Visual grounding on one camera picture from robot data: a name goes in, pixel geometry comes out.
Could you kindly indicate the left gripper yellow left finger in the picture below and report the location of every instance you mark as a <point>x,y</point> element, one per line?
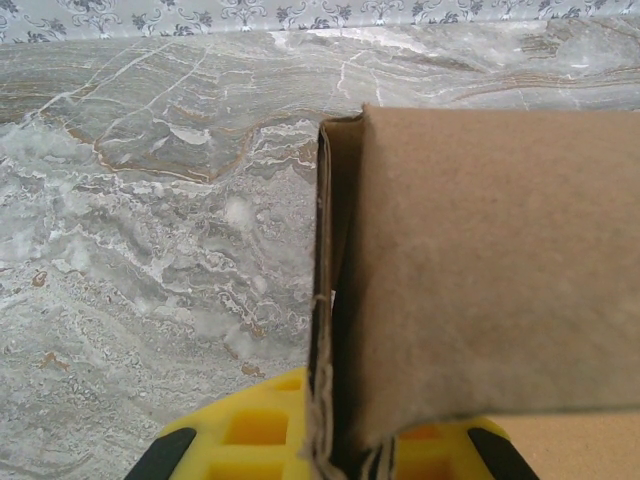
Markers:
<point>250,440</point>

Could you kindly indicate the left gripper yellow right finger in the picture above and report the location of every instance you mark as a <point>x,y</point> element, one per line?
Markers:
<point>460,455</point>

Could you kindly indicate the brown cardboard box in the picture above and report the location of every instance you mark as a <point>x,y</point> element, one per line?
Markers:
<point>490,260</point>

